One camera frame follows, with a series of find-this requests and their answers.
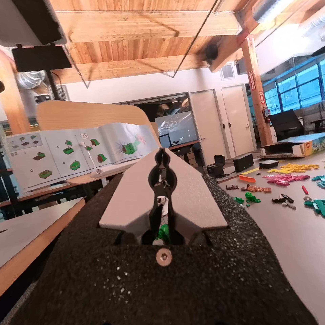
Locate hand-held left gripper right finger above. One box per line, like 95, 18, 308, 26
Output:
164, 148, 228, 245

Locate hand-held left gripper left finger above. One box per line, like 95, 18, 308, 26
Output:
99, 148, 163, 245

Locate green lego build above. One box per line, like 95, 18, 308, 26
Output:
157, 224, 170, 241

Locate pile of green lego pieces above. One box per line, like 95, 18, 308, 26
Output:
233, 192, 261, 205

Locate pile of tan lego pieces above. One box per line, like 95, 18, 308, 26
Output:
240, 185, 272, 193

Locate lego instruction booklet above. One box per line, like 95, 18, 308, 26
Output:
6, 123, 162, 194

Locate pile of pink lego pieces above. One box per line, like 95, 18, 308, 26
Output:
262, 174, 311, 187

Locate pile of yellow lego pieces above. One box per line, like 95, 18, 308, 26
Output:
269, 163, 320, 175

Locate lego set cardboard box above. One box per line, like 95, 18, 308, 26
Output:
261, 138, 325, 159

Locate pile of teal lego pieces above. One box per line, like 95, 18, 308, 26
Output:
303, 174, 325, 217

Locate white page holder clip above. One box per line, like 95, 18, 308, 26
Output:
78, 141, 134, 179

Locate black charging case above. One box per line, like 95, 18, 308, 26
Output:
206, 155, 226, 179

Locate black charger box green light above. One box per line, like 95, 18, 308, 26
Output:
233, 153, 254, 172

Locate white door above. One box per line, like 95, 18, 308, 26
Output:
189, 89, 228, 160
221, 84, 257, 157

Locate interior glass window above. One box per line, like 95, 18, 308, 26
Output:
115, 92, 200, 148

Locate white table with wood edge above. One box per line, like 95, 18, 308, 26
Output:
0, 197, 86, 297

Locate black office chair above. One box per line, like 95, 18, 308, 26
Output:
268, 109, 306, 142

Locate blue framed windows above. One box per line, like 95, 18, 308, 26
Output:
264, 63, 325, 110

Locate black camera battery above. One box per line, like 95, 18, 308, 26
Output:
258, 160, 280, 170

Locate wooden support post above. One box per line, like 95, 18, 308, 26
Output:
0, 49, 31, 134
241, 37, 274, 147

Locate wall vent grille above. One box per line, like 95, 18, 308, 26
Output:
220, 64, 235, 80

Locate silver air duct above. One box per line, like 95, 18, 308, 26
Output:
251, 0, 325, 41
15, 71, 49, 95

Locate thin hanging wire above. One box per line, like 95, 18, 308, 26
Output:
162, 0, 219, 80

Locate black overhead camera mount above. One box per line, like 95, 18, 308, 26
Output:
0, 0, 72, 101

